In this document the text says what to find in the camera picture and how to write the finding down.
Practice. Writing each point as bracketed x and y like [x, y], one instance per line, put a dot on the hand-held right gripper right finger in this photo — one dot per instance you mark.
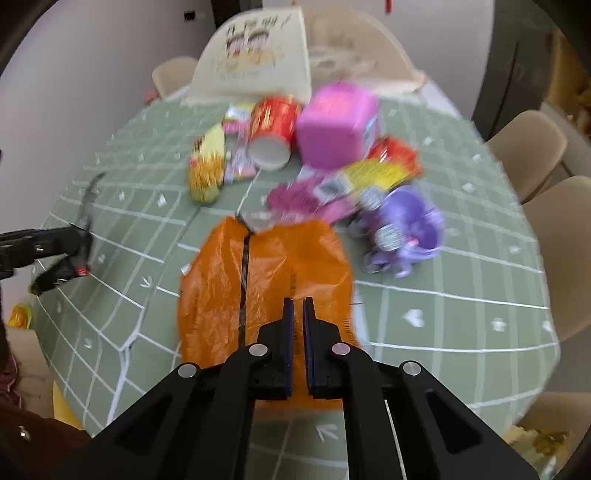
[307, 355]

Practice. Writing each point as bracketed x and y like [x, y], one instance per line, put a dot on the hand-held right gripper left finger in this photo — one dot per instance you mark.
[289, 350]

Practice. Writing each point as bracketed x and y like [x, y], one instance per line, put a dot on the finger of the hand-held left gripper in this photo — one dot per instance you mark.
[91, 203]
[41, 242]

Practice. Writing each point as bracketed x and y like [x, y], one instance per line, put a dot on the dark wrapper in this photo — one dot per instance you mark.
[57, 277]

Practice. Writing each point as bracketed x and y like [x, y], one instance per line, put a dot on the orange plastic bag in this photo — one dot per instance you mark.
[221, 286]

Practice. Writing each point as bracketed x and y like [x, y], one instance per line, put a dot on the small pink yellow wrapper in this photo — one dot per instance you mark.
[238, 115]

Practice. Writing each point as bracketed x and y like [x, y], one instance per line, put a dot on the yellow bag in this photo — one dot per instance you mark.
[19, 316]

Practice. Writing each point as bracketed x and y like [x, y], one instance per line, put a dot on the cardboard box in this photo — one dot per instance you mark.
[27, 364]

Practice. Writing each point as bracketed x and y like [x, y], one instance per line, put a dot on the beige chair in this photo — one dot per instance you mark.
[561, 249]
[556, 413]
[174, 76]
[526, 147]

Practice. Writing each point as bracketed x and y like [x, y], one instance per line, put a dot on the magenta plastic wrapper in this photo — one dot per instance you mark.
[295, 198]

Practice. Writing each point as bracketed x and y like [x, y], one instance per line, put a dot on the long pink wrapper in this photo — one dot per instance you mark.
[240, 159]

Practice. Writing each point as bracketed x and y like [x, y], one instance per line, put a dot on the yellow red snack packet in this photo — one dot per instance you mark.
[371, 175]

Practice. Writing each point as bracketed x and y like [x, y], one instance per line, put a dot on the dark red clothing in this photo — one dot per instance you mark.
[32, 438]

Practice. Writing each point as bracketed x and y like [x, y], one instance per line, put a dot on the red paper cup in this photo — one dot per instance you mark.
[272, 124]

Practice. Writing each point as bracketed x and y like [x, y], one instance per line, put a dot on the pink toy box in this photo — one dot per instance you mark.
[332, 124]

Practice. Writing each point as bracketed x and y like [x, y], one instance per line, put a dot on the red hanging ornament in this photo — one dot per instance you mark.
[387, 5]

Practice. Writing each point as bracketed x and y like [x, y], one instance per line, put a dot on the wooden cabinet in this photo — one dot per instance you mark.
[570, 87]

